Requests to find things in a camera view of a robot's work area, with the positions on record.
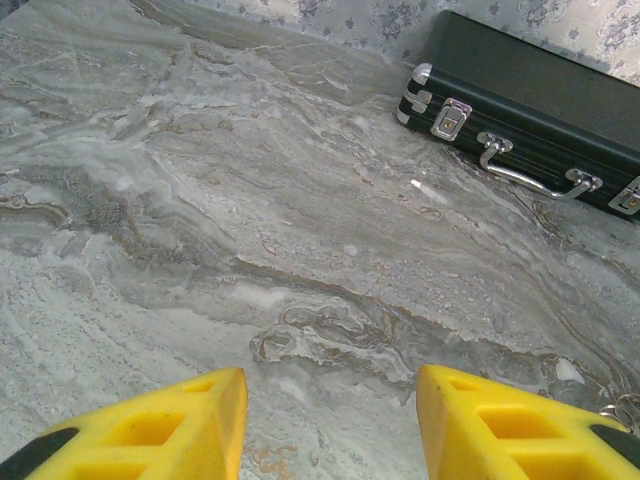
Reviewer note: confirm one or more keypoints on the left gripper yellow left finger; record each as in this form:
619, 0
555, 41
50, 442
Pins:
150, 440

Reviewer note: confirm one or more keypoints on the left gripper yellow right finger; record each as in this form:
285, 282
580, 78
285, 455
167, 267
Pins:
470, 440

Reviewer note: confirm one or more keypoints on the black case with metal latches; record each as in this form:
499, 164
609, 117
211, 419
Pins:
525, 85

